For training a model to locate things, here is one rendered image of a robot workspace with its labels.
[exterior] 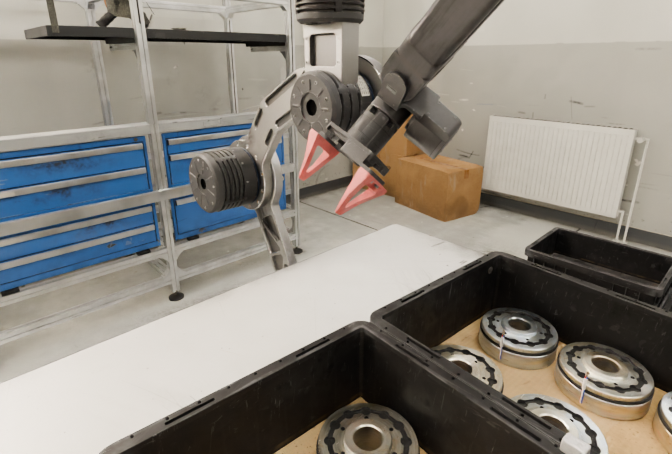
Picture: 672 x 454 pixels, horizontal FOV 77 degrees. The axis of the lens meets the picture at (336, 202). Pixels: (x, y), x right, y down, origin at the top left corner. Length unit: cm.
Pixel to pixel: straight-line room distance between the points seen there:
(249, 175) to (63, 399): 69
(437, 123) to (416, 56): 11
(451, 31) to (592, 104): 307
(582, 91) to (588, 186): 68
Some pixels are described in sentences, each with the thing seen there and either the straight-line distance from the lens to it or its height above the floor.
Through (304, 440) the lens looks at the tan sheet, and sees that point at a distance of 53.
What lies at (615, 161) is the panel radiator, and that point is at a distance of 344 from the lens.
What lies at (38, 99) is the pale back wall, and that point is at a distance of 295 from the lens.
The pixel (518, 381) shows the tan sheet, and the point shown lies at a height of 83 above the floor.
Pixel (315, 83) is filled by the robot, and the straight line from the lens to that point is 85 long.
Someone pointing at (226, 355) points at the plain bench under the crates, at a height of 70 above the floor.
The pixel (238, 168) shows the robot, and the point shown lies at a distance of 124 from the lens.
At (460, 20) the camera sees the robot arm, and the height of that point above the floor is 126.
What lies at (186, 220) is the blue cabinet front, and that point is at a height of 42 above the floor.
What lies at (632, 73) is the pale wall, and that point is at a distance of 350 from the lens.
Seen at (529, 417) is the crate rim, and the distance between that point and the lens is 45.
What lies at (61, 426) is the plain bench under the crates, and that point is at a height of 70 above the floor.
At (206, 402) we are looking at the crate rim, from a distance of 45.
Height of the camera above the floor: 123
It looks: 19 degrees down
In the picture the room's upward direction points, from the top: straight up
